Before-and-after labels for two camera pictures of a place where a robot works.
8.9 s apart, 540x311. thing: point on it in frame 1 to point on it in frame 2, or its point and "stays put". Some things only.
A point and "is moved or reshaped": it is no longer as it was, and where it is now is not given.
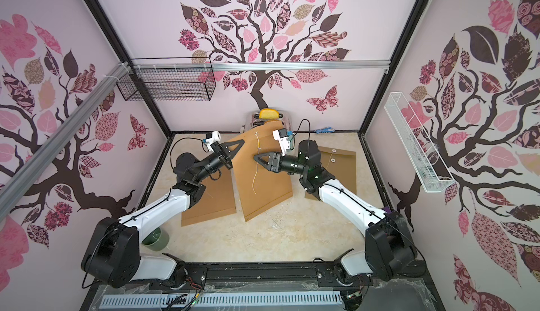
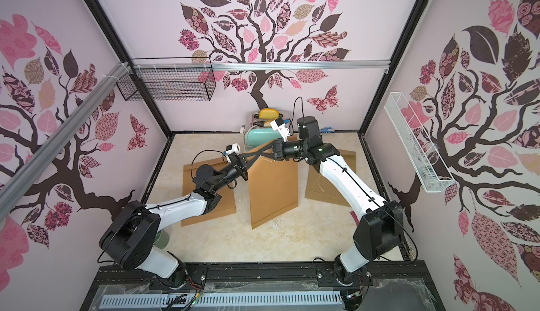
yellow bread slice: [268, 113] stays put
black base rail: [406, 293] stays put
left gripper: [221, 152] to [249, 158]
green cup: [157, 240] stays put
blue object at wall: [325, 129] stays put
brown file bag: [259, 187] is moved or reshaped
